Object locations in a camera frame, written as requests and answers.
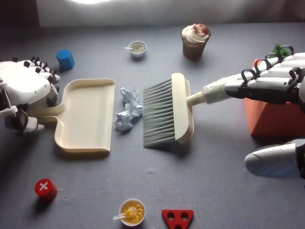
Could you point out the small bowl of yellow food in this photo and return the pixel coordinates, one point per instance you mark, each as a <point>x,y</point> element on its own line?
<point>135,214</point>

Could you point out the blue hexagonal block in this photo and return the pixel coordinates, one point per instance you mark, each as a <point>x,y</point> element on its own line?
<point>65,59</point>

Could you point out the toy cupcake with cream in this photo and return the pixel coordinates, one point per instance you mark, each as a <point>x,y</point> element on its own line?
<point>193,47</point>

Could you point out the red triangle block with holes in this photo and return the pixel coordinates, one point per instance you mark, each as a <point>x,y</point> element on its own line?
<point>177,214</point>

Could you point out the white paper ball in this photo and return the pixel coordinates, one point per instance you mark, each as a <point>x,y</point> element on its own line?
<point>135,109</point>
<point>122,121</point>
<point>129,94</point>

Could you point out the red cylinder with white cross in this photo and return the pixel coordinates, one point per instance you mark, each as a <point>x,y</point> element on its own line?
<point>47,190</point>

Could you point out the grey table cloth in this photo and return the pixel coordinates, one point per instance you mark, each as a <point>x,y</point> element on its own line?
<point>152,171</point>

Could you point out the green triangle block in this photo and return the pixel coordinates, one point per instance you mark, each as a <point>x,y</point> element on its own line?
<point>277,48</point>

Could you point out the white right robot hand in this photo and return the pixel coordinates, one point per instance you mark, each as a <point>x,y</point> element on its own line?
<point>274,76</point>

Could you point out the cream brush grey bristles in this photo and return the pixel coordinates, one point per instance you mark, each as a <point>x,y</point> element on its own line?
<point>181,107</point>

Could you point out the white backdrop sheet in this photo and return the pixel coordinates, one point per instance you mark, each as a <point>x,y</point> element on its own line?
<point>166,12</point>

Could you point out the small bowl of grey soup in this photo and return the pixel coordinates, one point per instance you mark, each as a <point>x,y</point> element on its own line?
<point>140,51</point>

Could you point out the cream plastic dustpan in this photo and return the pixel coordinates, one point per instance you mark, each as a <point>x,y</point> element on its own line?
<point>90,114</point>

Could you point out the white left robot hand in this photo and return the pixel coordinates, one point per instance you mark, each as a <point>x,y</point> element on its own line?
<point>23,81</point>

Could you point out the large orange block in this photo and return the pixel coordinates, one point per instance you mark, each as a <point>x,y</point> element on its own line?
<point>267,119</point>

